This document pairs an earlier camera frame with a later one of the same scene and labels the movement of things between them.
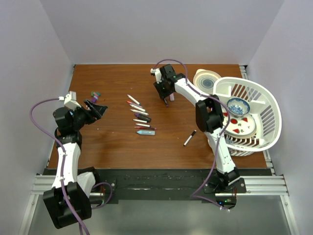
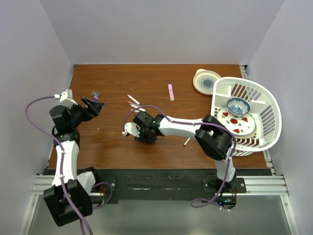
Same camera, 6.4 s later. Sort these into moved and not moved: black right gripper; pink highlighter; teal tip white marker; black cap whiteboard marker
Moved: black right gripper
Not moved: teal tip white marker; pink highlighter; black cap whiteboard marker
